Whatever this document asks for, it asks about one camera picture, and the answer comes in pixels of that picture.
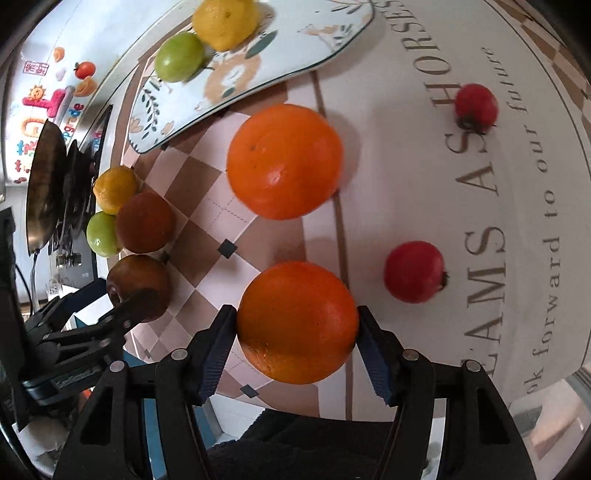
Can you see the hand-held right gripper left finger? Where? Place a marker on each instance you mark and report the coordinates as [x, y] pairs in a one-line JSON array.
[[217, 355]]

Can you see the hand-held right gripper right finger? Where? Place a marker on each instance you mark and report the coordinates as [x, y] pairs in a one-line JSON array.
[[376, 355]]

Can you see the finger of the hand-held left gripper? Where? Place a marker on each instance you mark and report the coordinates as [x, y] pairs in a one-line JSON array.
[[115, 318], [87, 295]]

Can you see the brown round fruit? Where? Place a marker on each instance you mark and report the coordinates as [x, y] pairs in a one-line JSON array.
[[138, 277]]

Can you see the green round fruit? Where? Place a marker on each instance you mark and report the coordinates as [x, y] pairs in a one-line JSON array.
[[179, 57], [101, 235]]

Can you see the large orange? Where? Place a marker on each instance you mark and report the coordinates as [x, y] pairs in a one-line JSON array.
[[295, 323], [286, 161]]

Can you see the small red tomato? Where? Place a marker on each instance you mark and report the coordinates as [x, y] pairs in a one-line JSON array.
[[475, 106], [413, 272]]

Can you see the reddish brown apple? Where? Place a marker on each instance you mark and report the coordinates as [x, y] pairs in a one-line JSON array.
[[147, 224]]

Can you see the yellow mandarin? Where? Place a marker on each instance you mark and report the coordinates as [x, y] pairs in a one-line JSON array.
[[115, 187]]

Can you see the oval floral printed plate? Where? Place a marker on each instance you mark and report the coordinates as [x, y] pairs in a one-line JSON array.
[[300, 50]]

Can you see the black gas stove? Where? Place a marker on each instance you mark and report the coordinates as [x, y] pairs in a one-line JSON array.
[[81, 184]]

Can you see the dark frying pan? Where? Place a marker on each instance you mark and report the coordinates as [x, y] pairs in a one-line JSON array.
[[46, 184]]

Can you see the checkered printed counter mat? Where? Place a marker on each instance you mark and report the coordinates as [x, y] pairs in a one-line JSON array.
[[392, 184]]

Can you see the yellow lemon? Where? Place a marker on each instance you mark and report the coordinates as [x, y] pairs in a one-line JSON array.
[[226, 21]]

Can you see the colourful lettering wall sticker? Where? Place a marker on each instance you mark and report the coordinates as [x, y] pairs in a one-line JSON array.
[[34, 124]]

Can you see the small orange wall sticker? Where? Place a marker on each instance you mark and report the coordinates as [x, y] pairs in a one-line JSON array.
[[58, 54], [84, 86]]

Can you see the red persimmon wall sticker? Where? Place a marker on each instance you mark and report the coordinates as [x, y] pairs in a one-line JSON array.
[[84, 69]]

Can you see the red seal wall sticker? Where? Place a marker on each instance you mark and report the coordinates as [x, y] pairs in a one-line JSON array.
[[36, 68]]

